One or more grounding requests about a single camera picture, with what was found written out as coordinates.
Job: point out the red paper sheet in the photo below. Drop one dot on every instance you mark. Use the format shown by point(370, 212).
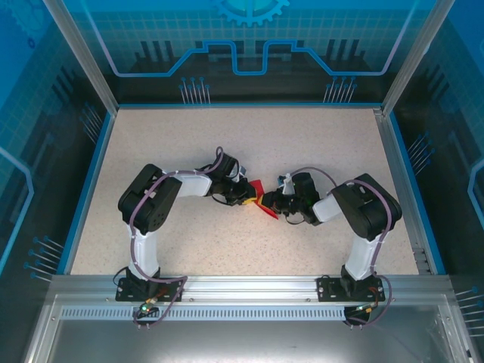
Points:
point(269, 212)

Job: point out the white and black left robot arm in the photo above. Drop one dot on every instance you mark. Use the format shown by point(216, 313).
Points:
point(147, 204)

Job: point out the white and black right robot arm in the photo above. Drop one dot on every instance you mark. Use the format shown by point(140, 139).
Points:
point(370, 211)

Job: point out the shiny metal sheet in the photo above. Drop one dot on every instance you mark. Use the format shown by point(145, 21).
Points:
point(242, 340)

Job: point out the blue table border strip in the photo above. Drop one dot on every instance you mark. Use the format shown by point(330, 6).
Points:
point(89, 189)
point(249, 105)
point(416, 189)

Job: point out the blue printed side panel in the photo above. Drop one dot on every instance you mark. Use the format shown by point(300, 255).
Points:
point(30, 151)
point(453, 151)

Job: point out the aluminium mounting rail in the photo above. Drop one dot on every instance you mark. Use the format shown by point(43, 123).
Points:
point(249, 289)

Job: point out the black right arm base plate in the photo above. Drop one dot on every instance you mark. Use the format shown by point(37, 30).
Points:
point(325, 289)

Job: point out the aluminium side rail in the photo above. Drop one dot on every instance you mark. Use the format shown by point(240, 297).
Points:
point(401, 189)

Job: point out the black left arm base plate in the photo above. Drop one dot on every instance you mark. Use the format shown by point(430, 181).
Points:
point(123, 293)

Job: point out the blue printed gear wall panel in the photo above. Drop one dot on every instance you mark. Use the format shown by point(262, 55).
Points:
point(242, 30)

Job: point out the aluminium frame post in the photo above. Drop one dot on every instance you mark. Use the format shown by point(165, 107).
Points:
point(83, 56)
point(412, 56)

